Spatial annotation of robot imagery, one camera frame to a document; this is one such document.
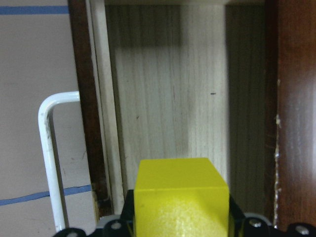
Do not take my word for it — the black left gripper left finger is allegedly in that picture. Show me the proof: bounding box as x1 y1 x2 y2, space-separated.
120 190 135 237

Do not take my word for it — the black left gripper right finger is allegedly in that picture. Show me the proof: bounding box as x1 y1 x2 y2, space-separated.
228 195 245 237

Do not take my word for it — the yellow block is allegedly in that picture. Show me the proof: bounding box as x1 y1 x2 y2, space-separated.
134 158 229 237

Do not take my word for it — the light wood drawer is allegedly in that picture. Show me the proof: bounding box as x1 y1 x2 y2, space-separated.
68 0 267 220

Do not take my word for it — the dark wooden drawer cabinet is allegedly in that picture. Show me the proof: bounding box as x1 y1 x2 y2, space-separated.
265 0 316 230

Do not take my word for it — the white drawer handle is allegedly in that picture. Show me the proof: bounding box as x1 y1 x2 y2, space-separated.
38 91 80 232

